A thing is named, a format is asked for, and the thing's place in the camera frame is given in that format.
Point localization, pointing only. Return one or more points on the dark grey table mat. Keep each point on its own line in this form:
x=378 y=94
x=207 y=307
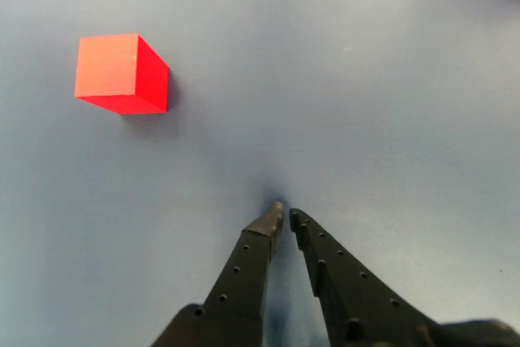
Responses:
x=325 y=99

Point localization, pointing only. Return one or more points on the red cube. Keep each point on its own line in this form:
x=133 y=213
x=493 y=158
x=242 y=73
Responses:
x=118 y=75

